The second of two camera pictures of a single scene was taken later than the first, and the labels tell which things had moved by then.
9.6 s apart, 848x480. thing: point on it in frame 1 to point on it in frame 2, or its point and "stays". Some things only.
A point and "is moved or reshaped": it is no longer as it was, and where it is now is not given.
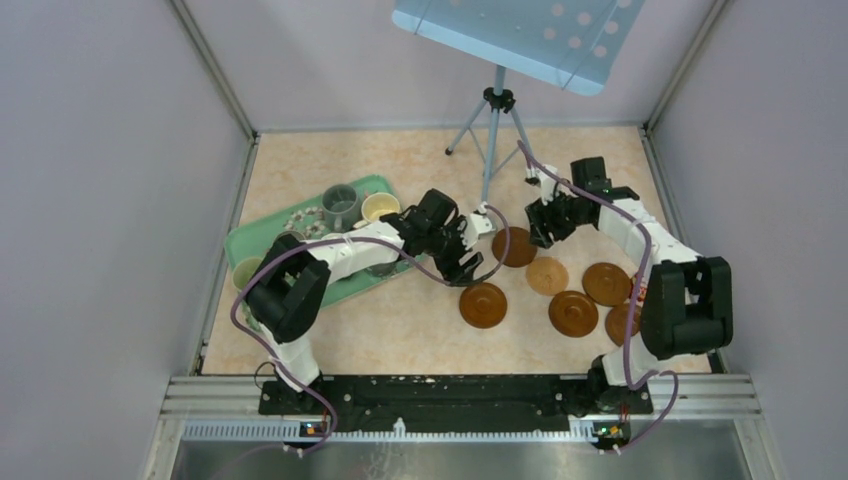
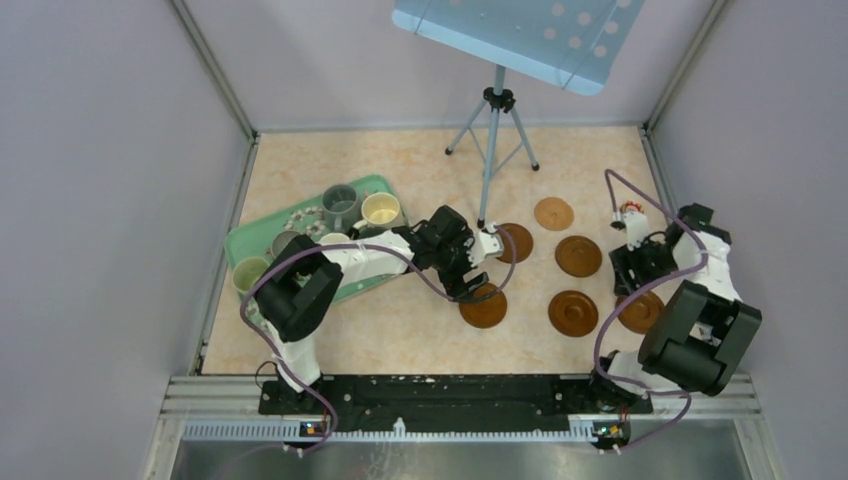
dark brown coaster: (573, 313) stays
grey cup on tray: (341, 207) stays
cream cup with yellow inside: (379, 203) stays
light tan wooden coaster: (547, 276) is moved or reshaped
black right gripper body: (560, 216) to (645, 262)
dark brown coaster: (520, 252) stays
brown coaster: (606, 284) to (578, 256)
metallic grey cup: (298, 235) stays
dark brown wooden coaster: (483, 305) stays
